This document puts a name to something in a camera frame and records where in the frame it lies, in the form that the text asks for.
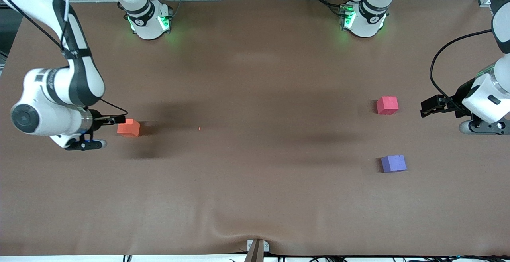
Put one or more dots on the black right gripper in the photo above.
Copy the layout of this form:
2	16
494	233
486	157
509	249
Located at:
96	121

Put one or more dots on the orange foam cube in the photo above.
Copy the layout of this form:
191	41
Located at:
131	129

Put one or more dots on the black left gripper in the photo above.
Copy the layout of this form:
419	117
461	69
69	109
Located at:
460	95

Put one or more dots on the violet foam cube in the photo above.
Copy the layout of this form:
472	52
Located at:
393	164

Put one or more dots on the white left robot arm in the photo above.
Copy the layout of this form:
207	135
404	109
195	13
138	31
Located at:
368	18

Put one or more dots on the brown table mat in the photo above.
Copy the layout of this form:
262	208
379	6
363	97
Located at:
255	74

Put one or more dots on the pink foam cube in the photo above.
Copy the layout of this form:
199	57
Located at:
387	105

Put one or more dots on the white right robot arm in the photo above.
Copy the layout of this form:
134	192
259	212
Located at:
51	94

